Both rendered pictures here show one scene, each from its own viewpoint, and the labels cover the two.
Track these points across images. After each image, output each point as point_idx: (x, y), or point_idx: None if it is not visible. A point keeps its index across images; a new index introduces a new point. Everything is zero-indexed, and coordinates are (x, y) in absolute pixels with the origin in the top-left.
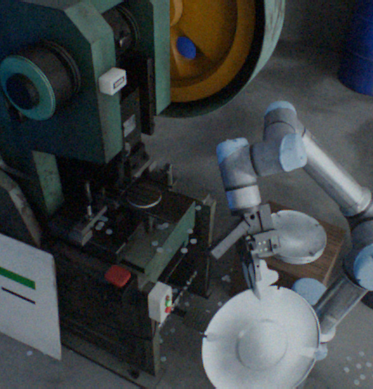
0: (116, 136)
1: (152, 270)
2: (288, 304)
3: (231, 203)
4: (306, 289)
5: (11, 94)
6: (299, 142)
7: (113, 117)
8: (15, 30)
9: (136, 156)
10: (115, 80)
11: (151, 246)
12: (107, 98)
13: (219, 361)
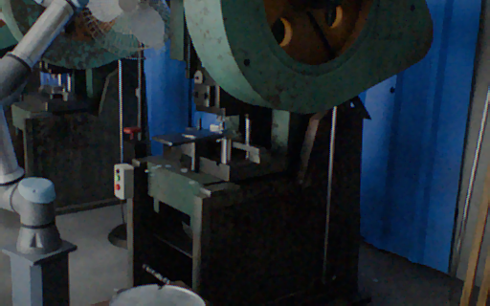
0: (179, 45)
1: (153, 178)
2: None
3: None
4: (38, 182)
5: None
6: None
7: (178, 27)
8: None
9: (199, 88)
10: None
11: (167, 164)
12: (175, 8)
13: (16, 93)
